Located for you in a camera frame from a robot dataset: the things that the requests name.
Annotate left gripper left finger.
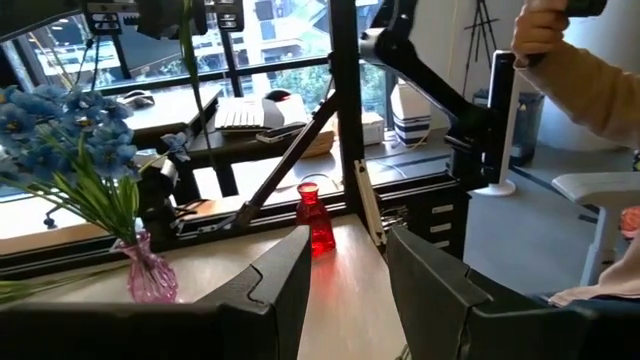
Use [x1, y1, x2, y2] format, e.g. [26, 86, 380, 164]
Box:
[196, 224, 313, 360]

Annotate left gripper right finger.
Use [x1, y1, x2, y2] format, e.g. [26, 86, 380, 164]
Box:
[386, 224, 551, 360]

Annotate red glass vase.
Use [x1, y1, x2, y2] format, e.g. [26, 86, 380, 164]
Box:
[294, 181, 337, 259]

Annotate large blue flower bunch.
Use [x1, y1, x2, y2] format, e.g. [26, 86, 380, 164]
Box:
[0, 0, 217, 247]

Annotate person's forearm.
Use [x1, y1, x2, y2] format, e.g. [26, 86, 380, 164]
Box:
[514, 39, 640, 150]

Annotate purple glass vase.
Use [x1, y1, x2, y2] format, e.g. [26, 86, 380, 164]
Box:
[110, 230, 180, 305]

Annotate black drawer cabinet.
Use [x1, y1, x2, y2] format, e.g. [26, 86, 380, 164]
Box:
[377, 187, 472, 259]

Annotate grey computer mouse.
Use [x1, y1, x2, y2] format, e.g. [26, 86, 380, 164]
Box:
[117, 89, 156, 109]

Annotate black office desk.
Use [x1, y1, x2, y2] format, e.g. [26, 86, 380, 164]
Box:
[117, 82, 346, 199]

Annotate pale wooden sticks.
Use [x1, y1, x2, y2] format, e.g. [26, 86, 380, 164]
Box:
[353, 158, 387, 247]

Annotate white keyboard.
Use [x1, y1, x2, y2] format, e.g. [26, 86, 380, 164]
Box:
[213, 94, 287, 135]

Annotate dark computer mouse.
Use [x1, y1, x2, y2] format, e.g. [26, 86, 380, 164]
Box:
[263, 88, 294, 103]

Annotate small white box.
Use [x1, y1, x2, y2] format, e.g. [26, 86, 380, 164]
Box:
[362, 110, 386, 146]

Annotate white navy striped box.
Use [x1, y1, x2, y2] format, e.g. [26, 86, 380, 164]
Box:
[389, 81, 433, 147]

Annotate person's leg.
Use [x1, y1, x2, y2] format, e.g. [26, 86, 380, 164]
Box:
[548, 244, 640, 308]

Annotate white computer monitor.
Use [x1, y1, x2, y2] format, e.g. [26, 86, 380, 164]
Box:
[473, 49, 522, 197]

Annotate grey trash can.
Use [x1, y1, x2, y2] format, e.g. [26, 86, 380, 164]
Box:
[472, 88, 546, 168]

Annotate pink round object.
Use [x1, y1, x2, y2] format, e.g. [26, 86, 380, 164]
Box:
[619, 204, 640, 240]

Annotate black tripod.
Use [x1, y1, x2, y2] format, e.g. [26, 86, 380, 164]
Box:
[462, 0, 501, 96]

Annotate person's hand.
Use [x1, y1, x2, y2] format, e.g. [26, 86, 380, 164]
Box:
[510, 0, 571, 69]

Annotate black aluminium frame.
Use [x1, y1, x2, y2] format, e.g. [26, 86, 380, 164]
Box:
[0, 0, 471, 281]

